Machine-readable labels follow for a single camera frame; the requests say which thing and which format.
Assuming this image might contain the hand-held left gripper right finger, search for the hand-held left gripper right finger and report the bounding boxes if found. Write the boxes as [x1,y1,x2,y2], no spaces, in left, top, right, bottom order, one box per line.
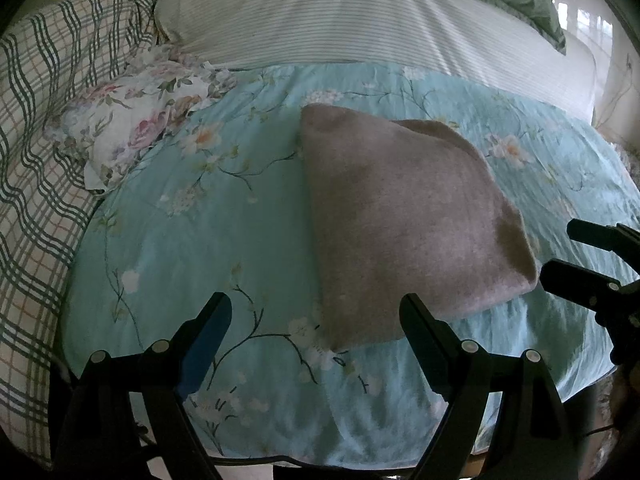
[399,293,568,480]

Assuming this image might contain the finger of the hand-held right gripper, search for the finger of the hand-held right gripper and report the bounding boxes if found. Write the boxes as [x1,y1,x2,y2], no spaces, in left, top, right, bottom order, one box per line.
[567,218,640,256]
[537,258,640,331]

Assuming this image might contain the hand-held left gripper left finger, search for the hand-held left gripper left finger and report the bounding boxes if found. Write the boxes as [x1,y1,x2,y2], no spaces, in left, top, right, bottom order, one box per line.
[50,291,233,480]

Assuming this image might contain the brown towel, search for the brown towel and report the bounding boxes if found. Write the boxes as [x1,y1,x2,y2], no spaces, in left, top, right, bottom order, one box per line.
[299,103,541,353]

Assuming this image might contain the teal floral bedsheet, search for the teal floral bedsheet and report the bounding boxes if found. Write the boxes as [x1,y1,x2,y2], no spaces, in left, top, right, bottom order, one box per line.
[62,62,636,466]

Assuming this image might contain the white floral pillow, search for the white floral pillow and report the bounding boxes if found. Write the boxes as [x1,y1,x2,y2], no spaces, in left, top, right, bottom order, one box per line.
[45,55,236,196]

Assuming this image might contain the plaid blanket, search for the plaid blanket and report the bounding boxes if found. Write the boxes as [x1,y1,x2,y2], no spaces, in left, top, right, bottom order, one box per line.
[0,0,166,471]

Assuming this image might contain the white striped pillow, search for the white striped pillow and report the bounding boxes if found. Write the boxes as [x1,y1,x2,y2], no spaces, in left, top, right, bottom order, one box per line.
[154,0,598,126]

